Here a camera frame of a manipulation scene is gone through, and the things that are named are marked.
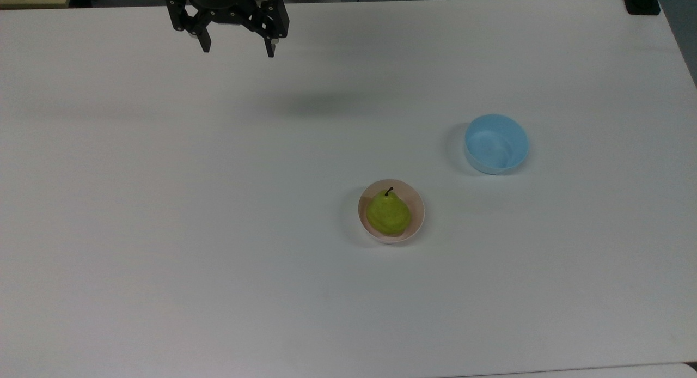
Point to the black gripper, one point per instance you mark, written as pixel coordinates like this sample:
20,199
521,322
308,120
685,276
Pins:
222,5

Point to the green pear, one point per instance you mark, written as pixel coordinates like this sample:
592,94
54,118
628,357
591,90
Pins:
387,214

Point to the pink bowl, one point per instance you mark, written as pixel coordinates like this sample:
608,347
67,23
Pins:
417,212

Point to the light blue bowl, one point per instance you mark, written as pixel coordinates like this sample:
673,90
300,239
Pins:
495,144

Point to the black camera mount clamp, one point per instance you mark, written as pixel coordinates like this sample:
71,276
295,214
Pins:
642,2

